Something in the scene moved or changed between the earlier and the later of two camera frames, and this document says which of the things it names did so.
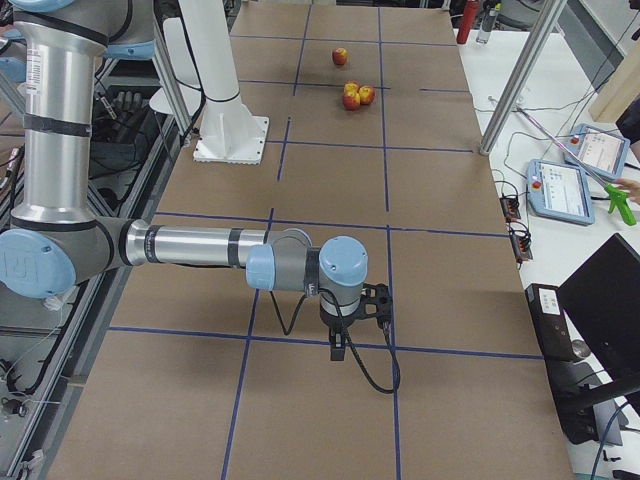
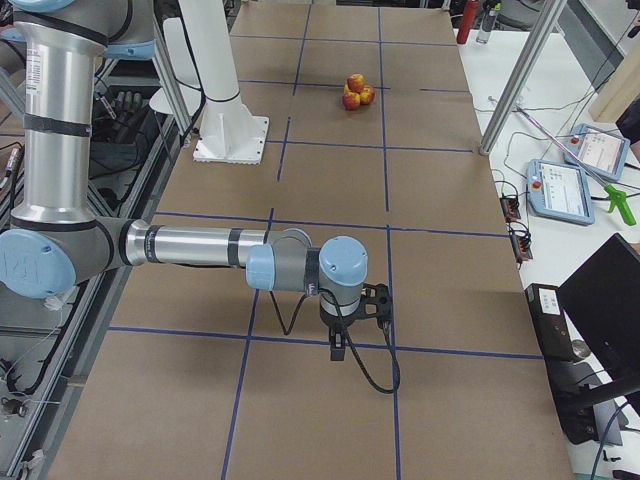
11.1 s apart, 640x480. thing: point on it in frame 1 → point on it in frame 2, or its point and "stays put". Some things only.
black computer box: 563,373 stays put
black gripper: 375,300 stays put
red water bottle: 468,21 stays put
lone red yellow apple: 340,56 → 356,83
